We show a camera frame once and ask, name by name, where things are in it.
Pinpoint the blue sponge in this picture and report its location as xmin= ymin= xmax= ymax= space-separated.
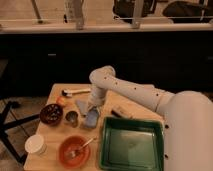
xmin=83 ymin=107 xmax=99 ymax=129

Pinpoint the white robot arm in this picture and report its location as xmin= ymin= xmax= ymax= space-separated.
xmin=87 ymin=66 xmax=213 ymax=171

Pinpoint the small metal cup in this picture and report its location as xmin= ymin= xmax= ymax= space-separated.
xmin=65 ymin=111 xmax=78 ymax=127

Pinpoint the white paper cup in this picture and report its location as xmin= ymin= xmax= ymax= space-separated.
xmin=25 ymin=134 xmax=47 ymax=155

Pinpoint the grey blue cloth piece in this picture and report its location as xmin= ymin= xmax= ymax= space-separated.
xmin=76 ymin=100 xmax=87 ymax=117

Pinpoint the small orange fruit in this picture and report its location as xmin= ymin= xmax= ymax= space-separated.
xmin=56 ymin=96 xmax=68 ymax=107

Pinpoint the dark red bowl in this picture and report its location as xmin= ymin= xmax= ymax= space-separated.
xmin=39 ymin=103 xmax=63 ymax=126

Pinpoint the green plastic tray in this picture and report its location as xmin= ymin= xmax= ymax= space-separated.
xmin=99 ymin=117 xmax=164 ymax=171

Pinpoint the orange bowl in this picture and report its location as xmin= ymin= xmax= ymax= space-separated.
xmin=58 ymin=135 xmax=90 ymax=169

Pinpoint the black office chair base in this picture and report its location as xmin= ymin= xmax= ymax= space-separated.
xmin=0 ymin=59 xmax=39 ymax=164

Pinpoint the black bag on ledge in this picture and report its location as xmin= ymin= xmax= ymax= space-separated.
xmin=112 ymin=0 xmax=157 ymax=23

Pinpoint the black handled scrub brush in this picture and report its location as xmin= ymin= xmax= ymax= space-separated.
xmin=111 ymin=106 xmax=132 ymax=119

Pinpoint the white handled kitchen tool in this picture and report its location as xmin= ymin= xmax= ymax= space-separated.
xmin=61 ymin=88 xmax=91 ymax=97

